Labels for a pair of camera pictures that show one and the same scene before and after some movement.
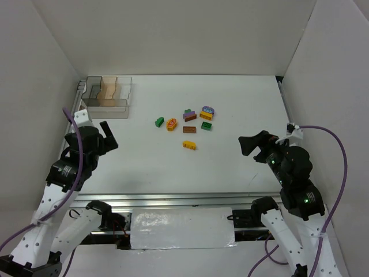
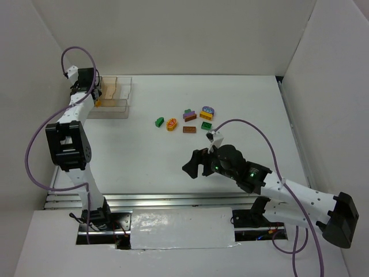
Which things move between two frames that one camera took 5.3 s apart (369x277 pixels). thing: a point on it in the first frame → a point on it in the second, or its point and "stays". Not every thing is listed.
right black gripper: (262, 149) → (206, 162)
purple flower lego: (208, 109) stays
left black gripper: (103, 143) → (95, 94)
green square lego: (206, 126) stays
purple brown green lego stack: (189, 115) stays
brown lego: (189, 129) stays
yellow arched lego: (189, 145) → (98, 103)
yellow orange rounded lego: (170, 124) stays
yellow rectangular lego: (206, 115) stays
